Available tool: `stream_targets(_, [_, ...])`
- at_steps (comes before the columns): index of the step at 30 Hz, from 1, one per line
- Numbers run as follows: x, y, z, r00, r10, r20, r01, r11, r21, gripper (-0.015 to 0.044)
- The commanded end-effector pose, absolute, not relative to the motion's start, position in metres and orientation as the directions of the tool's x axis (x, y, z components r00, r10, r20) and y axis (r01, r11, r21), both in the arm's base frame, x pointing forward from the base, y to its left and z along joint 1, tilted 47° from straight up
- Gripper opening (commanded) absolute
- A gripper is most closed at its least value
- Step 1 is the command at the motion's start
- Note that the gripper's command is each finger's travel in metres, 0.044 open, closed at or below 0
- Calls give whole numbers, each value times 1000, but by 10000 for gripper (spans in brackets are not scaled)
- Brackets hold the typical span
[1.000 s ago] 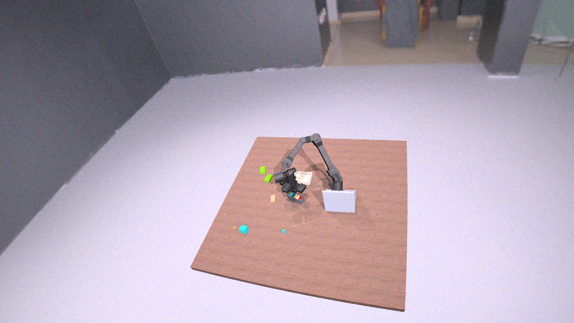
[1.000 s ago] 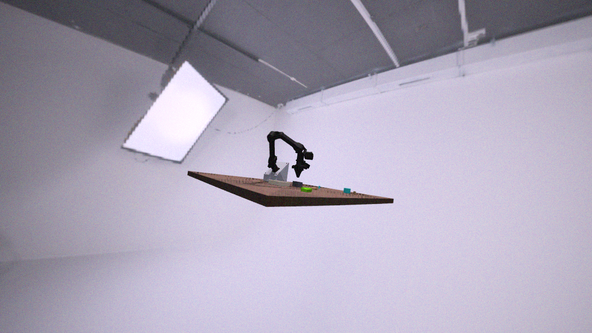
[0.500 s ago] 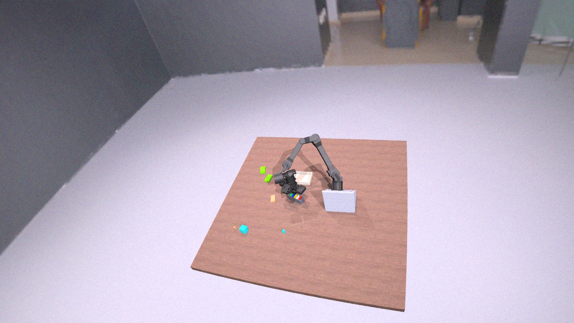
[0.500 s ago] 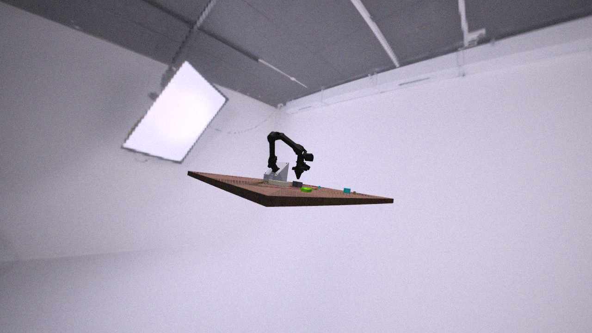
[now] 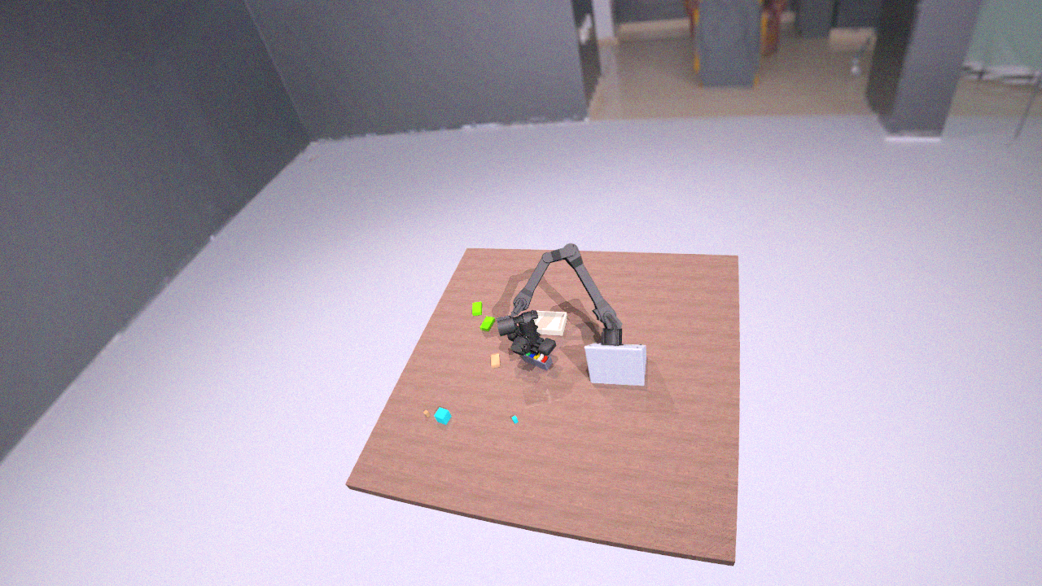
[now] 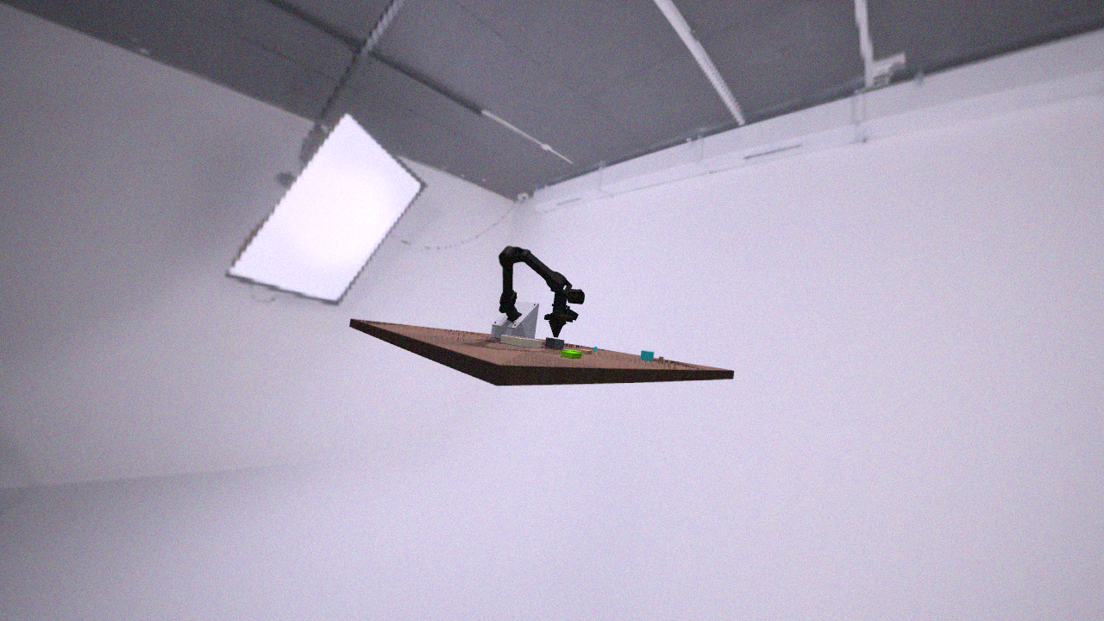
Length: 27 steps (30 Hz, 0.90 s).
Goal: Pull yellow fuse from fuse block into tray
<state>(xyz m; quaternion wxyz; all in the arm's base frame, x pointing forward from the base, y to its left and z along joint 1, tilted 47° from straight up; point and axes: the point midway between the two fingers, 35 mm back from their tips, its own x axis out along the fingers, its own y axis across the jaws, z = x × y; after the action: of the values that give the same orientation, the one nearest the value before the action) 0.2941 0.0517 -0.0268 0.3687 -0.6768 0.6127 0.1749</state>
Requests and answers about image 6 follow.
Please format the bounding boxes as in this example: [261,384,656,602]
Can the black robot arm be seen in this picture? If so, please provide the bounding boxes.
[499,246,585,322]

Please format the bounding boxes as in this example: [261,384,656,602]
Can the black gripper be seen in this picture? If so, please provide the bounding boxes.
[544,302,574,337]

